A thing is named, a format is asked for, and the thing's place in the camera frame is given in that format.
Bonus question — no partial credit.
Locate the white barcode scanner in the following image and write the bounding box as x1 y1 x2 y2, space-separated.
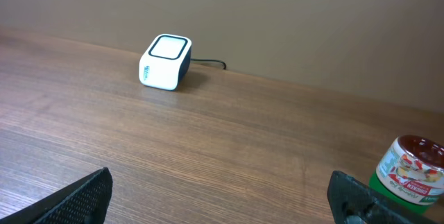
139 34 192 91

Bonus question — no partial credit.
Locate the black scanner cable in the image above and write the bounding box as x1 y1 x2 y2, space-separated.
189 58 228 71

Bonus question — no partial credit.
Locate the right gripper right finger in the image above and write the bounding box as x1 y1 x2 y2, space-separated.
327 171 436 224

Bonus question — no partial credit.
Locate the green lid plastic jar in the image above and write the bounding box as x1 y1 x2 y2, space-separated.
369 135 443 214

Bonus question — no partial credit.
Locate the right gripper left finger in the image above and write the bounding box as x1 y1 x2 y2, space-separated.
1 167 113 224

